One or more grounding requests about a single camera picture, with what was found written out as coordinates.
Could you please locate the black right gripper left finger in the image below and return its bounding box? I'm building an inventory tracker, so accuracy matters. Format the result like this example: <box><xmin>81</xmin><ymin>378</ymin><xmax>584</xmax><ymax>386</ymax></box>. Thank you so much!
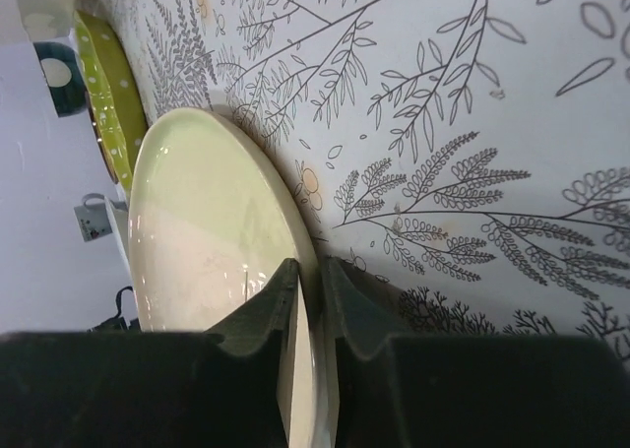
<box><xmin>1</xmin><ymin>259</ymin><xmax>299</xmax><ymax>447</ymax></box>

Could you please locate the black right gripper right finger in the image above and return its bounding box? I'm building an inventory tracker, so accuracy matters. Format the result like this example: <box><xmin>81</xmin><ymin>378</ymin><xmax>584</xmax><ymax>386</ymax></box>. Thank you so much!
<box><xmin>321</xmin><ymin>258</ymin><xmax>629</xmax><ymax>447</ymax></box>

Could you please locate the beige green floral plate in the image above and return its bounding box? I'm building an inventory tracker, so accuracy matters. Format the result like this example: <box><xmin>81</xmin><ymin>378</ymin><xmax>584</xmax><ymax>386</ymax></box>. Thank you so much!
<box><xmin>127</xmin><ymin>107</ymin><xmax>331</xmax><ymax>447</ymax></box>

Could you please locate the green dotted scalloped plate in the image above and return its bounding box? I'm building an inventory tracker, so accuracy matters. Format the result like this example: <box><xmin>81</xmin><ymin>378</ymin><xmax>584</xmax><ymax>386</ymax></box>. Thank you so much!
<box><xmin>74</xmin><ymin>10</ymin><xmax>148</xmax><ymax>193</ymax></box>

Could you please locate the small grey white mug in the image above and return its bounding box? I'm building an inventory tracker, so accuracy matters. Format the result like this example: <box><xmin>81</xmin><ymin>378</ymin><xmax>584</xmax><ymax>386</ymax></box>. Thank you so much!
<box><xmin>74</xmin><ymin>193</ymin><xmax>128</xmax><ymax>242</ymax></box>

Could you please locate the floral patterned table mat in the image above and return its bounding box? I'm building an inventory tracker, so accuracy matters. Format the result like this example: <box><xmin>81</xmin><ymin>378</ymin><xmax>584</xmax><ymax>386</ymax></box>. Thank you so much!
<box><xmin>98</xmin><ymin>0</ymin><xmax>629</xmax><ymax>362</ymax></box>

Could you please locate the small white dark bowl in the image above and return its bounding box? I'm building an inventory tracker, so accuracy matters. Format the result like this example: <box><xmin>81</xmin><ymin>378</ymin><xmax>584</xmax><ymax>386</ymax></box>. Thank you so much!
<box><xmin>33</xmin><ymin>41</ymin><xmax>87</xmax><ymax>117</ymax></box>

